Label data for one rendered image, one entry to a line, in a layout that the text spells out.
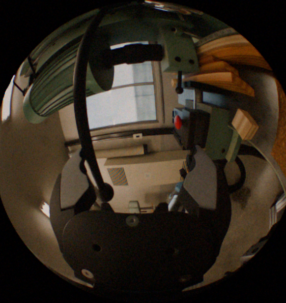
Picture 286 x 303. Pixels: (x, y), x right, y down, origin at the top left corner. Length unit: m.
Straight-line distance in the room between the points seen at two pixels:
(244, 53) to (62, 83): 0.31
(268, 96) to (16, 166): 1.82
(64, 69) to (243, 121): 0.31
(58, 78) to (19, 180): 1.52
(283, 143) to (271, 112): 0.05
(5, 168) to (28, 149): 0.60
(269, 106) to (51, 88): 0.38
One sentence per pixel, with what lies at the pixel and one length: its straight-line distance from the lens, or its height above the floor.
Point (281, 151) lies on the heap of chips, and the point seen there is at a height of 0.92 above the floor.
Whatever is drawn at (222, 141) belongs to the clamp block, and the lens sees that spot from 0.26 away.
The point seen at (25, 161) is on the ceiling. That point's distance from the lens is 1.67.
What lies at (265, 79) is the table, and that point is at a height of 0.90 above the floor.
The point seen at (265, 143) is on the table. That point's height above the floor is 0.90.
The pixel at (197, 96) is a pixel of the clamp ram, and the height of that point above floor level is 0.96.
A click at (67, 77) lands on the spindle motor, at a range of 0.21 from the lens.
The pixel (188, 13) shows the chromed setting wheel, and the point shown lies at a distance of 0.22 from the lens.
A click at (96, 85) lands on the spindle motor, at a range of 0.20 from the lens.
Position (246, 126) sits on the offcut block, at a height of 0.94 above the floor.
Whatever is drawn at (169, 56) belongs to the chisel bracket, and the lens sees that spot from 0.22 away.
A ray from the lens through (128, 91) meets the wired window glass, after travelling 1.59.
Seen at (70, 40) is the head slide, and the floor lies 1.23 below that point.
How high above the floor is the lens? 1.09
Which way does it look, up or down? 1 degrees up
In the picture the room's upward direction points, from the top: 95 degrees counter-clockwise
